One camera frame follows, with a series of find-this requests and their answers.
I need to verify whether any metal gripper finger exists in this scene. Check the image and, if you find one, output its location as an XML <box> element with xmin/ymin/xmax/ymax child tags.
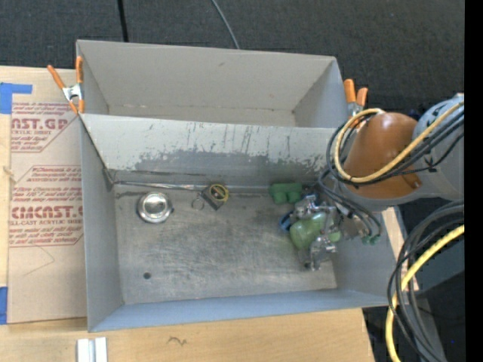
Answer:
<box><xmin>300</xmin><ymin>235</ymin><xmax>339</xmax><ymax>272</ymax></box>
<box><xmin>294</xmin><ymin>194</ymin><xmax>338</xmax><ymax>219</ymax></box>

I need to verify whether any green toy block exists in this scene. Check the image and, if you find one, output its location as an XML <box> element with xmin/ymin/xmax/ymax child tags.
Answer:
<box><xmin>268</xmin><ymin>181</ymin><xmax>303</xmax><ymax>205</ymax></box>

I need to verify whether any grey metal bin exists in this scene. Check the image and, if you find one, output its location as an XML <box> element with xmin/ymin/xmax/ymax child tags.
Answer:
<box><xmin>75</xmin><ymin>38</ymin><xmax>392</xmax><ymax>333</ymax></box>

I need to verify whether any brown cardboard board, red print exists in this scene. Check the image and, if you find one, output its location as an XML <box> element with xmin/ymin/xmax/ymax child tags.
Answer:
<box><xmin>0</xmin><ymin>65</ymin><xmax>89</xmax><ymax>326</ymax></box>

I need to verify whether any dark box with yellow ring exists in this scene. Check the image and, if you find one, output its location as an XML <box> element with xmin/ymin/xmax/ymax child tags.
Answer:
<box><xmin>191</xmin><ymin>182</ymin><xmax>230</xmax><ymax>212</ymax></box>

